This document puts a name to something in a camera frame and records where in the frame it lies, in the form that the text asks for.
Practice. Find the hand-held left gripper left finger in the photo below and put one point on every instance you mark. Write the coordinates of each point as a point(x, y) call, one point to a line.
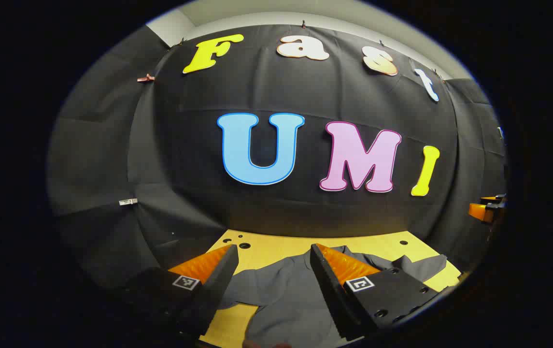
point(218, 285)

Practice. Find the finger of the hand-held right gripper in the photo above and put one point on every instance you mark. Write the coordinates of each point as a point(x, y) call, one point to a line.
point(479, 211)

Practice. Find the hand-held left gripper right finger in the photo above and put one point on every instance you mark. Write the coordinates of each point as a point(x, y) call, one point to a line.
point(329, 295)

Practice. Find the grey button shirt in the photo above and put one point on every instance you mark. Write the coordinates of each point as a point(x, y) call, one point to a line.
point(286, 299)

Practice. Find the small white cloth clip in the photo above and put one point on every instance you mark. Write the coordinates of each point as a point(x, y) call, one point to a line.
point(128, 201)

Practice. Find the black backdrop cloth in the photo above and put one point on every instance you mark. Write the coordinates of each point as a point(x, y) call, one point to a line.
point(184, 145)

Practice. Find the small red cloth clip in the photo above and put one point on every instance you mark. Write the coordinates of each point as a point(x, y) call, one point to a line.
point(146, 78)

